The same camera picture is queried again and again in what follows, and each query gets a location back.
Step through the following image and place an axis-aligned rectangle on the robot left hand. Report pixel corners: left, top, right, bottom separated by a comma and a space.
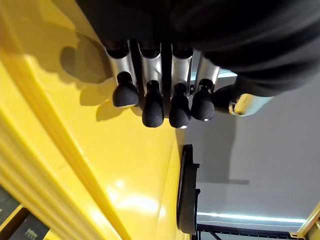
74, 0, 320, 130

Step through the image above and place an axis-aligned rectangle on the yellow plastic shelf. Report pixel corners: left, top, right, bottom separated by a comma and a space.
0, 0, 191, 240

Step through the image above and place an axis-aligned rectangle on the black sole-shaped part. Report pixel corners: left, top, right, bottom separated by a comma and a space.
175, 143, 201, 236

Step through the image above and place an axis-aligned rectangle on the black metal rack frame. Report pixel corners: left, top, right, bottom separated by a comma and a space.
194, 188, 301, 240

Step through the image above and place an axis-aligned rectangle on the yellow shelf post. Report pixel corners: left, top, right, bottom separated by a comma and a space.
289, 201, 320, 240

